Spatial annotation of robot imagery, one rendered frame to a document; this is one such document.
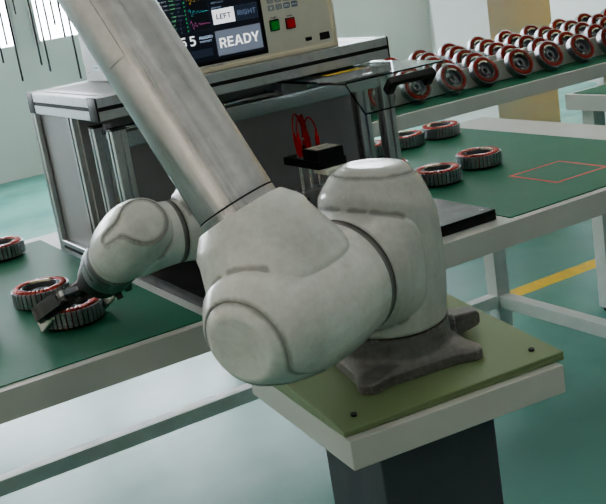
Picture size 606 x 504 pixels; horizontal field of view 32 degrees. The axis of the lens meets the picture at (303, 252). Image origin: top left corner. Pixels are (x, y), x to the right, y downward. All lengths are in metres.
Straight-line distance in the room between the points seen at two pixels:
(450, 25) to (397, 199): 4.97
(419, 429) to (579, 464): 1.48
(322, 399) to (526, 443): 1.57
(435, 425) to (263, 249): 0.33
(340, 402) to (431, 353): 0.14
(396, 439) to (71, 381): 0.61
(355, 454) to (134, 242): 0.49
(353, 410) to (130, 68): 0.50
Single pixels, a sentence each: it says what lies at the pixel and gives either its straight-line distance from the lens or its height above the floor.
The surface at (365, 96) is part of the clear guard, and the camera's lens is 2.07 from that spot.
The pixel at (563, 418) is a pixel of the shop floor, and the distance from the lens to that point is 3.04.
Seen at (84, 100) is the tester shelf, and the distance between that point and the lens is 2.12.
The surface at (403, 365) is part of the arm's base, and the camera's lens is 1.41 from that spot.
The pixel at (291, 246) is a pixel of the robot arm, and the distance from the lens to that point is 1.20.
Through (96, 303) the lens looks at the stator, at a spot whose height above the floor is 0.78.
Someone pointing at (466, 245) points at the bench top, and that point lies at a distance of 2.09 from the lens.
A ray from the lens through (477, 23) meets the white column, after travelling 6.10.
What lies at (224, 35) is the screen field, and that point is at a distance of 2.21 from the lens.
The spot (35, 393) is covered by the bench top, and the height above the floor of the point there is 0.73.
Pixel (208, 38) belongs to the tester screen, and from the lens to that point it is 2.19.
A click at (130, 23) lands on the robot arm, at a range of 1.27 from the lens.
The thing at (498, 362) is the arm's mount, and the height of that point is 0.76.
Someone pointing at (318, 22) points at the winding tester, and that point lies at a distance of 2.32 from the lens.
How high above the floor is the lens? 1.31
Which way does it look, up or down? 15 degrees down
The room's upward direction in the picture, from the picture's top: 9 degrees counter-clockwise
